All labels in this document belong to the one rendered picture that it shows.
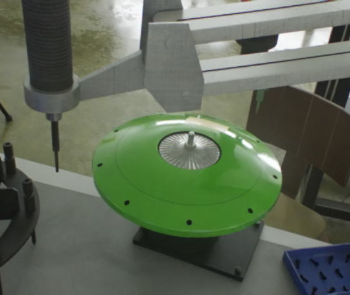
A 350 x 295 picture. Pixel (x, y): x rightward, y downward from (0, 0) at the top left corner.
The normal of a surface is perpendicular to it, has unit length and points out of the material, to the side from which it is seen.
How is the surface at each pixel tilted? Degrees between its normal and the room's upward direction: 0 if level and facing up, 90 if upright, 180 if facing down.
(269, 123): 90
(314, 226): 0
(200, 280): 0
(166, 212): 24
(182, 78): 90
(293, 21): 90
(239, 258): 0
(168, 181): 11
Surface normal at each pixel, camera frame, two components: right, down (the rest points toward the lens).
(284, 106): -0.57, 0.45
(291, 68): -0.06, -0.79
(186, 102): 0.14, 0.61
